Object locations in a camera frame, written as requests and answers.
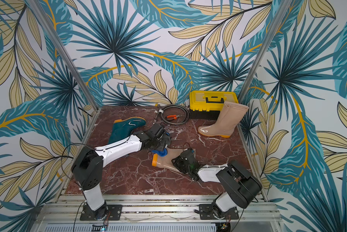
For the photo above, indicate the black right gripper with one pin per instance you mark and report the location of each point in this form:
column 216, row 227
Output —
column 179, row 162

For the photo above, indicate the blue grey cloth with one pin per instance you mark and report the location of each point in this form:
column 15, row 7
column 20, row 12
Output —
column 160, row 152

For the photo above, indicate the beige boot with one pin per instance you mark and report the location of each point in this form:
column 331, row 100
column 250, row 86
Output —
column 229, row 117
column 165, row 162

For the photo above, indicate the teal rubber boot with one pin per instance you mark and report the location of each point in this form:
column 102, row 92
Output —
column 122, row 128

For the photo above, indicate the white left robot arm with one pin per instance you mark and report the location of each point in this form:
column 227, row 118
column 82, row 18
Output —
column 88, row 166

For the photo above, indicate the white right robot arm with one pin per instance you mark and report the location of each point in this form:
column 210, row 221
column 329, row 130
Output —
column 240, row 186

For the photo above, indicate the yellow black toolbox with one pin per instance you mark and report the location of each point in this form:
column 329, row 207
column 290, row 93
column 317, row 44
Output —
column 208, row 104

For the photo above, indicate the red handled pliers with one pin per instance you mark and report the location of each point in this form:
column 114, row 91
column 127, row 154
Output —
column 172, row 117

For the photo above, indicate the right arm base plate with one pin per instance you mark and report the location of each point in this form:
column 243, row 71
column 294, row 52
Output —
column 212, row 212

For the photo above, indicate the aluminium front rail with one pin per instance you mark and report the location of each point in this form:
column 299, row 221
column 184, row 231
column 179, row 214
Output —
column 160, row 209

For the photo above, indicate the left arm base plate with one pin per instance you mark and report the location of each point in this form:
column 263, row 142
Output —
column 109, row 213

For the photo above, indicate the left aluminium frame post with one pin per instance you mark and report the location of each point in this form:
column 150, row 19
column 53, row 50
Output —
column 51, row 32

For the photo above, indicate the aluminium frame post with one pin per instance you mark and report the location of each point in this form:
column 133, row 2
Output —
column 259, row 44
column 51, row 32

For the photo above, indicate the right aluminium frame post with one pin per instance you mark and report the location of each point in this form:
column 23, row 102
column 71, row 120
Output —
column 259, row 44

